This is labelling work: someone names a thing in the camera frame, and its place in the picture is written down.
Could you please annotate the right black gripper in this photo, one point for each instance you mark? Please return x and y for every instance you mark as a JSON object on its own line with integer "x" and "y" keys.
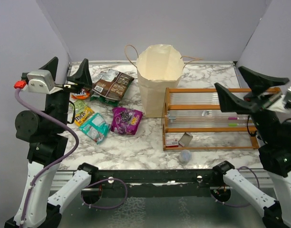
{"x": 257, "y": 81}

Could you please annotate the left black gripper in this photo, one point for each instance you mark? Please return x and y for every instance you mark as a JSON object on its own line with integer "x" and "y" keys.
{"x": 82, "y": 77}

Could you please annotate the light green snack packet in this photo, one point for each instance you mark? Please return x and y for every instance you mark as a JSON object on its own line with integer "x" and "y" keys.
{"x": 78, "y": 106}

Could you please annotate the dark brown snack bag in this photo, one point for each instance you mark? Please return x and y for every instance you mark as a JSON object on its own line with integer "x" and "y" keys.
{"x": 114, "y": 90}

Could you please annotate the yellow orange snack packet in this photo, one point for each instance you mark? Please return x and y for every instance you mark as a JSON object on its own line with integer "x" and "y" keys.
{"x": 83, "y": 115}

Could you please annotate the dark green snack bag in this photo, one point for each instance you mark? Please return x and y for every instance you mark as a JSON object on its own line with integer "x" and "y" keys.
{"x": 95, "y": 96}

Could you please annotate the teal foil snack packet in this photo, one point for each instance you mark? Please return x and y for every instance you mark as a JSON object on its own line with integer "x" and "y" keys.
{"x": 96, "y": 128}

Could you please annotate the purple snack packet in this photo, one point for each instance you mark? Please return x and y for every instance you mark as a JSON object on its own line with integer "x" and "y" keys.
{"x": 125, "y": 120}

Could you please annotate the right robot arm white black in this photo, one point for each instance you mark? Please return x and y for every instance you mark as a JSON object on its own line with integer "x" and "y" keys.
{"x": 275, "y": 154}

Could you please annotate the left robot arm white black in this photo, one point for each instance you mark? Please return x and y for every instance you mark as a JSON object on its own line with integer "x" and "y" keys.
{"x": 41, "y": 125}

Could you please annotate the green marker pen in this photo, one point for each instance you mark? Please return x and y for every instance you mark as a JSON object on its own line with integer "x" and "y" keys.
{"x": 237, "y": 124}

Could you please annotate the wooden tiered rack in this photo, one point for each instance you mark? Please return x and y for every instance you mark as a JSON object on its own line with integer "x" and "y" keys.
{"x": 197, "y": 111}

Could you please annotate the grey open small carton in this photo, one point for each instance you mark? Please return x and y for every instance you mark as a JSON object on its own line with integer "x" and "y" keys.
{"x": 185, "y": 140}

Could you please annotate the red white small box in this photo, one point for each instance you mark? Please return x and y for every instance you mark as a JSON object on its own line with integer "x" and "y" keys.
{"x": 171, "y": 143}

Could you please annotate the aluminium frame rail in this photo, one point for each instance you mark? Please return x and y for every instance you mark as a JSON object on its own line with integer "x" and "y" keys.
{"x": 62, "y": 177}

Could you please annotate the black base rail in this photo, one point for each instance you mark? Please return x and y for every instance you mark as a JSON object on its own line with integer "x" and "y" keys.
{"x": 123, "y": 184}

